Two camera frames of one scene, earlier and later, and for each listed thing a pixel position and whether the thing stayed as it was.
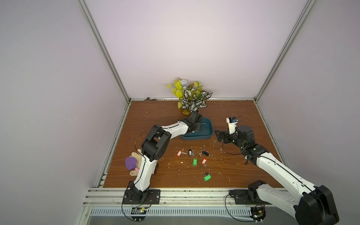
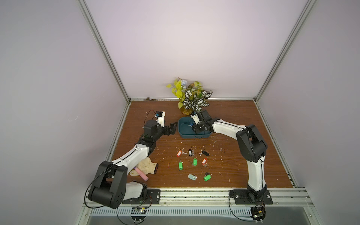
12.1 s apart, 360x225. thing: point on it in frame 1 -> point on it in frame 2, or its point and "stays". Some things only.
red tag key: x=180 y=153 stays
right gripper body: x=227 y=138 -> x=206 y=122
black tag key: x=191 y=153 stays
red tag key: x=204 y=162 stays
